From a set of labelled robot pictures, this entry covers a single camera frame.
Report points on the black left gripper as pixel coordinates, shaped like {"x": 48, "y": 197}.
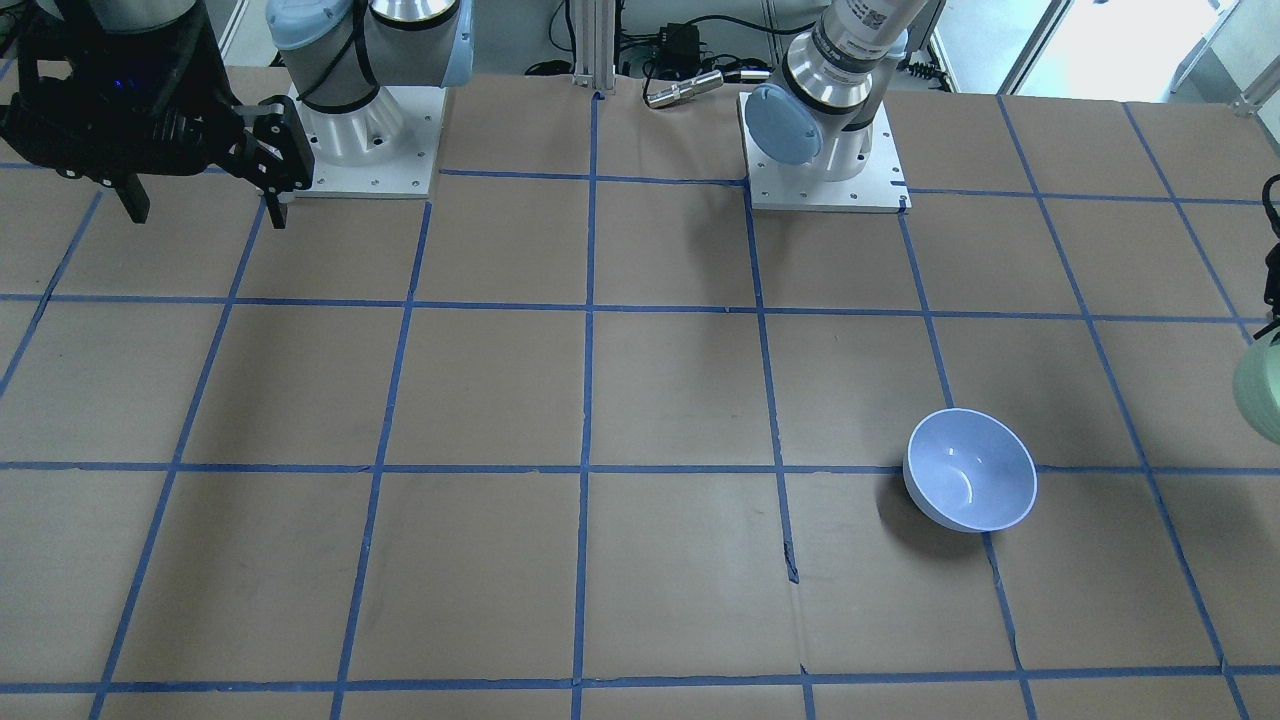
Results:
{"x": 1273, "y": 285}

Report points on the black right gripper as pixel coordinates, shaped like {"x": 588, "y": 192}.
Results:
{"x": 268, "y": 145}

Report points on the green bowl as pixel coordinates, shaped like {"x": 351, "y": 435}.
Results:
{"x": 1256, "y": 385}

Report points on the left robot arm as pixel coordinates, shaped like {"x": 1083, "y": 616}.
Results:
{"x": 830, "y": 90}

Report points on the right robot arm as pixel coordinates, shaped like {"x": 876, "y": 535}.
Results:
{"x": 117, "y": 90}

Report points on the blue bowl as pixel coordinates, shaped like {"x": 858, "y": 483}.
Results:
{"x": 969, "y": 472}

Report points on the brown paper table cover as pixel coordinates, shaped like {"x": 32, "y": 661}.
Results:
{"x": 585, "y": 436}

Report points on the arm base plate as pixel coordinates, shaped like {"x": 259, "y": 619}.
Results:
{"x": 860, "y": 176}
{"x": 386, "y": 150}

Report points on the aluminium frame post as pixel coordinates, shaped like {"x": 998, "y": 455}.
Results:
{"x": 594, "y": 44}

